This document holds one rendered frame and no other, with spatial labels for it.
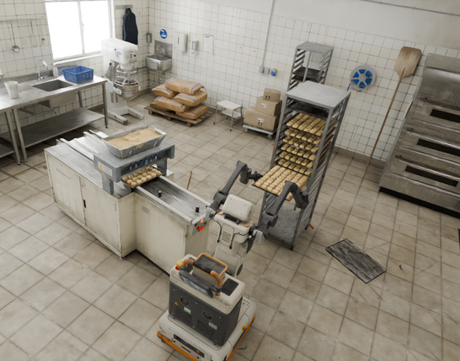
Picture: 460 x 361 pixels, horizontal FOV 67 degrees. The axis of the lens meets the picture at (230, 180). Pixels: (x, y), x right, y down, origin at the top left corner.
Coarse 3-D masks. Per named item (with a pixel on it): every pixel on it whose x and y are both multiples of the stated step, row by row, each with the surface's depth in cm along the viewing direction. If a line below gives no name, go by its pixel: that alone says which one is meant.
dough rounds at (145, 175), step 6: (150, 168) 356; (138, 174) 345; (144, 174) 345; (150, 174) 350; (156, 174) 352; (126, 180) 335; (132, 180) 333; (138, 180) 335; (144, 180) 338; (132, 186) 329
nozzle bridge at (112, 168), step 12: (168, 144) 350; (96, 156) 314; (108, 156) 316; (132, 156) 321; (144, 156) 324; (168, 156) 357; (96, 168) 322; (108, 168) 309; (120, 168) 318; (144, 168) 336; (108, 180) 317; (120, 180) 312; (108, 192) 325
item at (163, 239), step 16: (160, 192) 328; (176, 192) 340; (144, 208) 332; (160, 208) 316; (176, 208) 318; (192, 208) 321; (144, 224) 343; (160, 224) 325; (176, 224) 309; (144, 240) 355; (160, 240) 335; (176, 240) 318; (192, 240) 320; (144, 256) 374; (160, 256) 347; (176, 256) 329
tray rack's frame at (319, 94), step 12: (312, 84) 367; (288, 96) 329; (300, 96) 327; (312, 96) 331; (324, 96) 336; (336, 96) 340; (348, 96) 355; (336, 132) 382; (324, 168) 408; (288, 216) 444; (276, 228) 420; (288, 228) 423; (300, 228) 426; (288, 240) 405
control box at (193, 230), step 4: (200, 216) 313; (204, 216) 314; (196, 220) 308; (200, 220) 310; (204, 220) 316; (192, 224) 303; (200, 224) 313; (204, 224) 319; (208, 224) 325; (192, 228) 306; (196, 228) 311; (200, 228) 316; (192, 232) 308; (196, 232) 314
